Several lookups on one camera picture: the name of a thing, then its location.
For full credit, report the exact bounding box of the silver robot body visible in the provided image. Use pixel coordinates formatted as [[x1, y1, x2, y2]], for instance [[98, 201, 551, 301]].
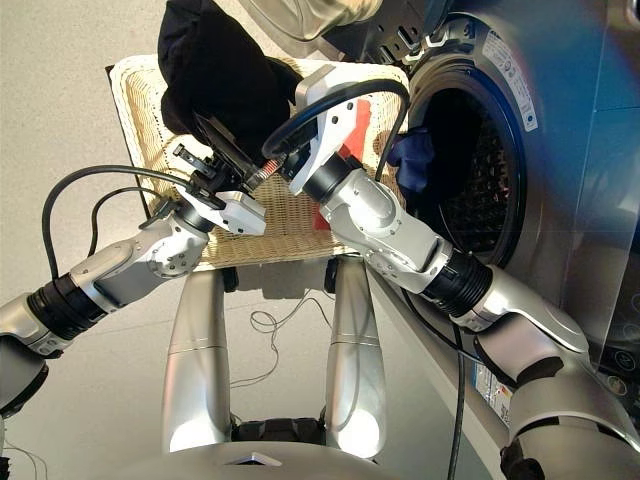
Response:
[[117, 417, 401, 480]]

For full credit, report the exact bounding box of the white washing machine label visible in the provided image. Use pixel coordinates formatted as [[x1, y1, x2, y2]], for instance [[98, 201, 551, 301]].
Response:
[[481, 28, 540, 134]]

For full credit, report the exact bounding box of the thin floor cable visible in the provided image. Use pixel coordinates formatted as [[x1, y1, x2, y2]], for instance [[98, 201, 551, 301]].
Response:
[[229, 294, 331, 389]]

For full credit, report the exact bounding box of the colourful energy label sticker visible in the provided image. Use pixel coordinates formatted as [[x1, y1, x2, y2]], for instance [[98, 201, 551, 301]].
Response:
[[473, 362, 516, 429]]

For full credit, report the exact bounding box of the coral red cloth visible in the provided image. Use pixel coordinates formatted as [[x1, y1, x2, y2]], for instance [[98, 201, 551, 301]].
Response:
[[312, 98, 374, 234]]

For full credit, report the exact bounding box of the blue cloth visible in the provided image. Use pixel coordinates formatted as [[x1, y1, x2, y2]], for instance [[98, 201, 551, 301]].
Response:
[[387, 127, 436, 194]]

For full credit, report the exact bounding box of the black cloth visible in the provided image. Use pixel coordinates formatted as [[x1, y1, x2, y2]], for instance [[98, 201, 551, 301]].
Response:
[[157, 0, 304, 161]]

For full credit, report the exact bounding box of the pale woven basket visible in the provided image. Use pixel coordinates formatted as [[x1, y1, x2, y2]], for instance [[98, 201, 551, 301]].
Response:
[[107, 54, 411, 274]]

